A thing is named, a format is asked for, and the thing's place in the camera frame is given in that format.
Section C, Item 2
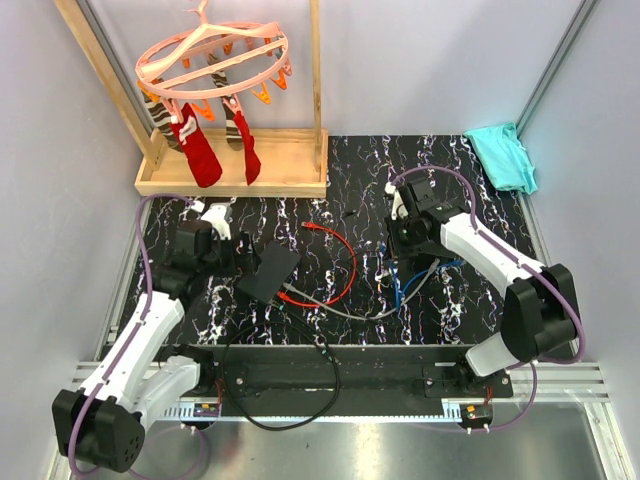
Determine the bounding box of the striped brown sock right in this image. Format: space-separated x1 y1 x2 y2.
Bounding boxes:
211 70 243 151

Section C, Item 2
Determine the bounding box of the black marbled mat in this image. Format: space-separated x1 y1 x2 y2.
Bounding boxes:
94 133 582 362

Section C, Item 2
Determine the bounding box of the blue ethernet cable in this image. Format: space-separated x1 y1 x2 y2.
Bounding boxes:
387 257 466 311

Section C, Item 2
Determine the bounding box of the red sock right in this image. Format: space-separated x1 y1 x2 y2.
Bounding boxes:
234 111 261 186

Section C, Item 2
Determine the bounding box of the red sock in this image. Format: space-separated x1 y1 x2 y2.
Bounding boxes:
234 111 261 186
170 103 223 188

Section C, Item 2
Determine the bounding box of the striped brown sock left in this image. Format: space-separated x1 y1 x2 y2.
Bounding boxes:
141 90 182 153

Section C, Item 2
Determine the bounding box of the pink round clip hanger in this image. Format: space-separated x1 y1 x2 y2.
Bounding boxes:
135 1 292 117

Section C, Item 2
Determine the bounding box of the red sock left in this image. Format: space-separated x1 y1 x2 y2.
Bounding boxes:
170 103 223 188

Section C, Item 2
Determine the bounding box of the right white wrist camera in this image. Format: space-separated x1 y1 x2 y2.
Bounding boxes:
385 182 408 221

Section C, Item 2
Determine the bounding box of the red ethernet cable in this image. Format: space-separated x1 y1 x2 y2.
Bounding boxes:
276 221 357 306

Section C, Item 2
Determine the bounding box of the teal folded cloth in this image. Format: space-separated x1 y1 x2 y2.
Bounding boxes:
464 122 538 195

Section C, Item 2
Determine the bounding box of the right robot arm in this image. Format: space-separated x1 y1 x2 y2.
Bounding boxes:
385 180 584 397

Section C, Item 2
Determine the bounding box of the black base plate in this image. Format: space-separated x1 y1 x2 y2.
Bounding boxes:
209 344 514 421

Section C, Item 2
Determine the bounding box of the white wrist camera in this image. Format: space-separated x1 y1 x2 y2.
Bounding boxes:
385 182 408 221
189 200 232 241

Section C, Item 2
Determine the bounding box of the wooden rack frame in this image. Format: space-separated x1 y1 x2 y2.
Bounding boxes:
56 1 328 198

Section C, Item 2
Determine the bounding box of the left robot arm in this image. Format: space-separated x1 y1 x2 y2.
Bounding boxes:
52 220 260 477

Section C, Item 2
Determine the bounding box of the black network switch box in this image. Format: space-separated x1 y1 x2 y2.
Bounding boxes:
237 241 301 304

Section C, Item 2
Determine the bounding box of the grey ethernet cable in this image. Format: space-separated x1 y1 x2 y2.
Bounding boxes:
282 258 444 321

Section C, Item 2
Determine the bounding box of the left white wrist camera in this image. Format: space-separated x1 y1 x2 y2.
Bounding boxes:
189 200 232 241

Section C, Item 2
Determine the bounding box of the black ethernet cable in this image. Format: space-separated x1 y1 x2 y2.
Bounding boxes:
222 299 341 431

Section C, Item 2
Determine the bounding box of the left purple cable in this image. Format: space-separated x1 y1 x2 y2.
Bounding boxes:
67 193 209 479

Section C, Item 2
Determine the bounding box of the striped brown sock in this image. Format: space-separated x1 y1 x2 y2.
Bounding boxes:
141 90 182 153
211 70 243 151

